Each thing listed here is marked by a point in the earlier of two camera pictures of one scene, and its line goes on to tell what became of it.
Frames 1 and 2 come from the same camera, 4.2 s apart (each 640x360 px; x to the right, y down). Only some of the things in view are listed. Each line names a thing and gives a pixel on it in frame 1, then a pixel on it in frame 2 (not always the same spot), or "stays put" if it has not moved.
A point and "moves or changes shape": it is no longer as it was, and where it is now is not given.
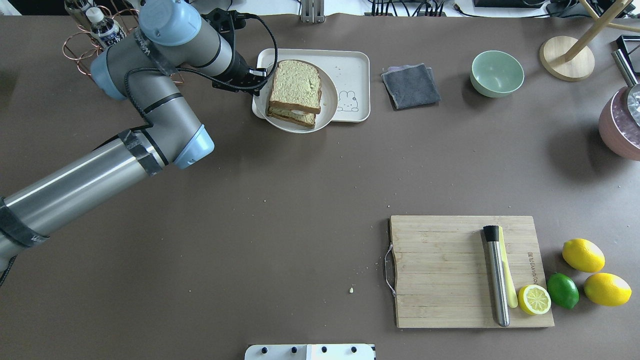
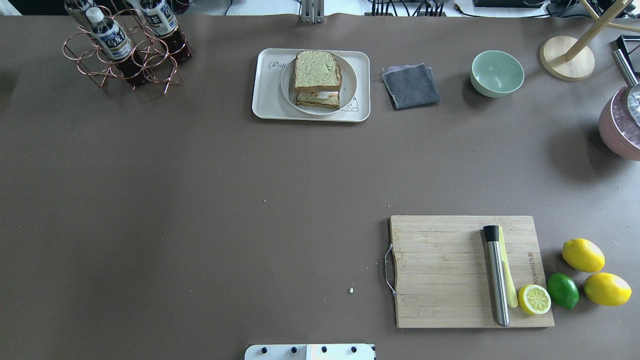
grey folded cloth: x=410 y=85 stays put
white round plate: x=329 y=95 moves or changes shape
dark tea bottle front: x=107 y=31 stays put
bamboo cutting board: x=443 y=276 stays put
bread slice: x=296 y=87 -> x=316 y=71
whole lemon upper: x=583 y=255 stays put
